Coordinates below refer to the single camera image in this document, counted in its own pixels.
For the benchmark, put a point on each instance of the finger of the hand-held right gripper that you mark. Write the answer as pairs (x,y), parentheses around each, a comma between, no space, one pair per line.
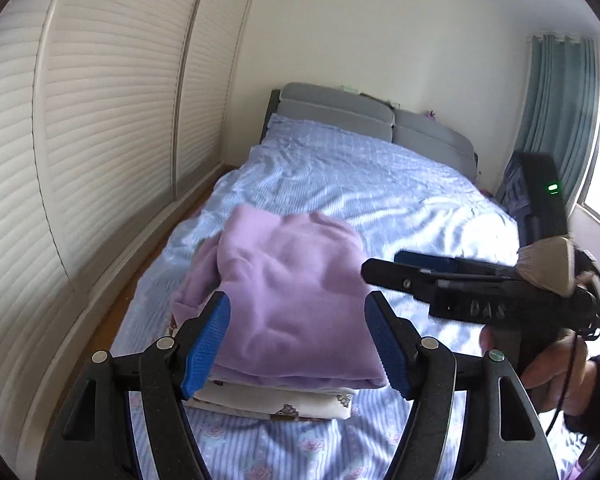
(395,277)
(420,260)

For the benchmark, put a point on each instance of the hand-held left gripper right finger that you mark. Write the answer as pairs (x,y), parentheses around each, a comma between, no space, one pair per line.
(387,345)

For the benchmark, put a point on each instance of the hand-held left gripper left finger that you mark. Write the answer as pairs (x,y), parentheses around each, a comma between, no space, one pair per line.
(205,345)

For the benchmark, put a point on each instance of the purple garment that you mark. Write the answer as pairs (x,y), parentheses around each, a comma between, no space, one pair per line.
(290,285)

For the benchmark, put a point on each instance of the person's right hand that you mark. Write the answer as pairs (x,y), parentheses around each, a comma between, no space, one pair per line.
(570,375)

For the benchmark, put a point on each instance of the white printed folded garment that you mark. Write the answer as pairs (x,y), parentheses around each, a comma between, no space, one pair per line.
(260,400)

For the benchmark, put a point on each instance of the bed with blue striped sheet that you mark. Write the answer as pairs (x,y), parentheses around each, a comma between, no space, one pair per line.
(355,185)

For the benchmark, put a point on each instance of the grey headboard cushion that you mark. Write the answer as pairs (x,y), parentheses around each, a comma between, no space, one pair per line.
(430,135)
(330,105)

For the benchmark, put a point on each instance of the teal curtain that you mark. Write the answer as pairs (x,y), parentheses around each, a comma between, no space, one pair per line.
(555,100)

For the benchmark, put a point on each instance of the white louvered wardrobe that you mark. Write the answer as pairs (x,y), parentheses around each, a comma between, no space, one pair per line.
(105,110)

